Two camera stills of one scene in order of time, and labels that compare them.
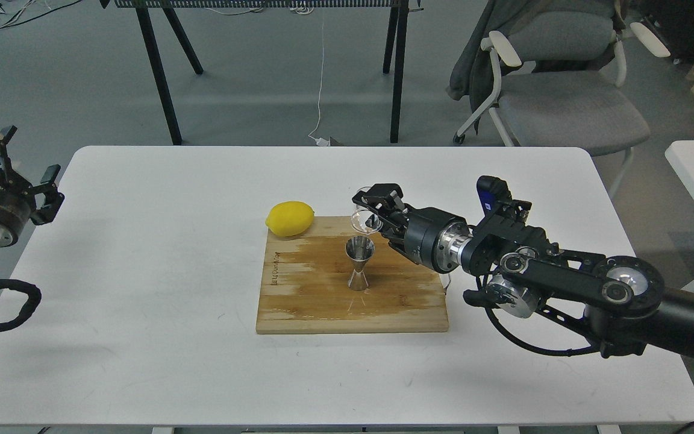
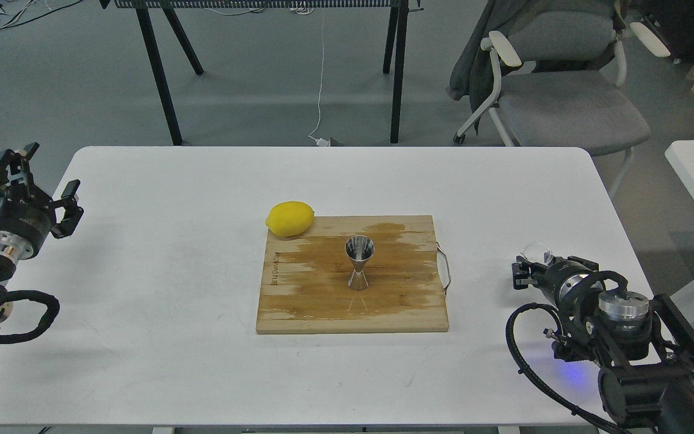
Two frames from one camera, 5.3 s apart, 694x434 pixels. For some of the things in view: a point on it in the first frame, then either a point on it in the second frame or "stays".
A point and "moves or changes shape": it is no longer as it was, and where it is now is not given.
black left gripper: x=2 y=206 -> x=18 y=222
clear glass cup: x=364 y=220 moves or changes shape
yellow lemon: x=290 y=219 stays
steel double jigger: x=359 y=248 stays
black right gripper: x=432 y=237 -> x=556 y=280
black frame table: x=395 y=51 stays
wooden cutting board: x=305 y=281 stays
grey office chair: x=558 y=84 stays
